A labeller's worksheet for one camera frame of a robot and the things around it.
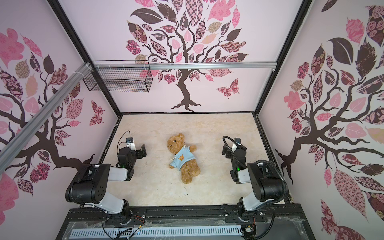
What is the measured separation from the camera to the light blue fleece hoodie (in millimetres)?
868

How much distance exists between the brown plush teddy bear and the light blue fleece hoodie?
1 centimetres

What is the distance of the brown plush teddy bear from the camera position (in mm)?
810
